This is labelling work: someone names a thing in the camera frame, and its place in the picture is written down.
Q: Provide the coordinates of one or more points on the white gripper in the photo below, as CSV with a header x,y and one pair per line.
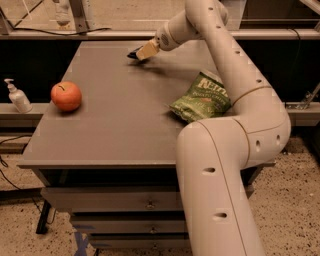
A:
x,y
164,39

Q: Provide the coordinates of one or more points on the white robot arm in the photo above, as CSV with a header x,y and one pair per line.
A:
x,y
212,152

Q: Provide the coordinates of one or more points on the green kettle chips bag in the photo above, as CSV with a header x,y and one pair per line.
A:
x,y
205,98

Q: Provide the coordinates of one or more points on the clear plastic bottle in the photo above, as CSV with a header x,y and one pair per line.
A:
x,y
62,12

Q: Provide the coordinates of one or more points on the red apple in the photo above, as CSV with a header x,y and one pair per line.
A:
x,y
66,96

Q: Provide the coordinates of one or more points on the grey drawer cabinet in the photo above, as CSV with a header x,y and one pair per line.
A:
x,y
123,133

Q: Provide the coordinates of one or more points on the white pump lotion bottle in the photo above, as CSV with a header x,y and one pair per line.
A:
x,y
18,97

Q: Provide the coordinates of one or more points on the top grey drawer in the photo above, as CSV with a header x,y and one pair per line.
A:
x,y
140,198

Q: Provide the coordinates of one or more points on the grey drawer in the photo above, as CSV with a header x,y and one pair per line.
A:
x,y
141,223
140,198
152,241

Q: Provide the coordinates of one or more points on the middle grey drawer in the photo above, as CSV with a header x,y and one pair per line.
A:
x,y
141,223

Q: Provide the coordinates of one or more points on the bottom grey drawer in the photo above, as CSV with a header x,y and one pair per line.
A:
x,y
152,241

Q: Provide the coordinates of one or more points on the blue floor tape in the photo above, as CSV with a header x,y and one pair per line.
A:
x,y
82,243

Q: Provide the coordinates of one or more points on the metal shelf frame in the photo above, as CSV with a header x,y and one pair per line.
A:
x,y
268,19

